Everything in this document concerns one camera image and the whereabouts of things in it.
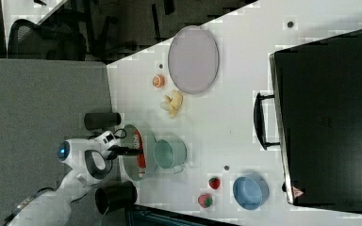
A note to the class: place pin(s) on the pink strawberry toy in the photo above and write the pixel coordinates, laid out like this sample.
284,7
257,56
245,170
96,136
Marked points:
205,200

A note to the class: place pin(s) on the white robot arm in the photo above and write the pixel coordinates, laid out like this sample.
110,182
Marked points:
87,158

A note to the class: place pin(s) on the black office chair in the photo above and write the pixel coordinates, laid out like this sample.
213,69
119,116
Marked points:
31,41

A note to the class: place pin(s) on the red strawberry toy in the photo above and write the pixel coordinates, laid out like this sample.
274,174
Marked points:
214,182

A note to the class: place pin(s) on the green plastic strainer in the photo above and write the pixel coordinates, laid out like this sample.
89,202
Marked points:
139,163

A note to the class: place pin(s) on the blue bowl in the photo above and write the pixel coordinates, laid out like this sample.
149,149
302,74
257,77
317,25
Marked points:
250,191

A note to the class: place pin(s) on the orange slice toy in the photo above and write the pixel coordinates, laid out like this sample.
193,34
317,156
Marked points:
158,81

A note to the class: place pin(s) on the black toaster oven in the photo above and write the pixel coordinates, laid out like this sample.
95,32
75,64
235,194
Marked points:
317,92

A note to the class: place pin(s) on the peeled banana toy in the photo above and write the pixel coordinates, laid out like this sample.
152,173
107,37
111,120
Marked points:
172,104

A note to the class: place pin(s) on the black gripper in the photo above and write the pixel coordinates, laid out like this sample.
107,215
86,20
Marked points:
115,151

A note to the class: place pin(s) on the black cylinder post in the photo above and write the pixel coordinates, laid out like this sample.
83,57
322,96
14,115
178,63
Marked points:
94,121
113,196

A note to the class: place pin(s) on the green metal cup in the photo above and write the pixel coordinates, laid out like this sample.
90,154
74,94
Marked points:
170,154

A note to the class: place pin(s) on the grey round plate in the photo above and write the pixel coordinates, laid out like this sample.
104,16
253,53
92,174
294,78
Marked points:
193,60

